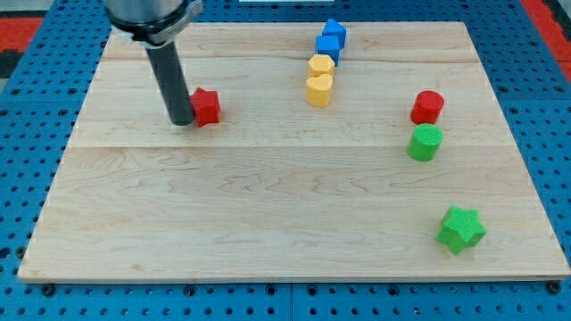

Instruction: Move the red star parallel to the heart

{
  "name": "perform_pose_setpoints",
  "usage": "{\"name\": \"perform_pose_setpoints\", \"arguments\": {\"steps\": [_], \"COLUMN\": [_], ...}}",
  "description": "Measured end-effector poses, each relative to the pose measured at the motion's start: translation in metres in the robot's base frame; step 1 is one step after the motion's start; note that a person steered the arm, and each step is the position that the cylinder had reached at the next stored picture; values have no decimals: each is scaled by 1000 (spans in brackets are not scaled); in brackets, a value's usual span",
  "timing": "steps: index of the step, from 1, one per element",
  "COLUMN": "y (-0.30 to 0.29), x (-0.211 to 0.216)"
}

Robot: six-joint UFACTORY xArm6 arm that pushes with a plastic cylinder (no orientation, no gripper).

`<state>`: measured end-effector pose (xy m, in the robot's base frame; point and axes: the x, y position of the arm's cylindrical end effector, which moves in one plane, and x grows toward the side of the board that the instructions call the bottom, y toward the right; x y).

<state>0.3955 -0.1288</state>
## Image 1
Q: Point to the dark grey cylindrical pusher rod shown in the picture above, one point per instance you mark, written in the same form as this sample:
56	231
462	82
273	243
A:
171	81

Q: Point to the red star block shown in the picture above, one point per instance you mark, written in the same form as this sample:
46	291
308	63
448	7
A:
206	106

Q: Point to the yellow heart block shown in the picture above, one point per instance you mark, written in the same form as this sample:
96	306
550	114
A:
319	90

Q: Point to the green star block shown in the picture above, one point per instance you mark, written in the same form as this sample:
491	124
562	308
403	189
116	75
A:
460	228

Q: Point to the yellow hexagon block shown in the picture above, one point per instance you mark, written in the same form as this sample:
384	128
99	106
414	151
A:
320	64

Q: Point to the blue cube block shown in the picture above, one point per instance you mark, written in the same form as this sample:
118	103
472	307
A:
328	45

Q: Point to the blue pentagon block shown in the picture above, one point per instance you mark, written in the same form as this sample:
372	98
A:
334	28

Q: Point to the red cylinder block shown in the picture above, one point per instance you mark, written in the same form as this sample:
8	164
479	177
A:
427	107

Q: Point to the light wooden board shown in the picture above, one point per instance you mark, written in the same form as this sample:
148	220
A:
283	192

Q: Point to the green cylinder block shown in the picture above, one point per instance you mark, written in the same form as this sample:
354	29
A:
424	142

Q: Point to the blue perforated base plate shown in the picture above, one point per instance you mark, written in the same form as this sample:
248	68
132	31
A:
43	96

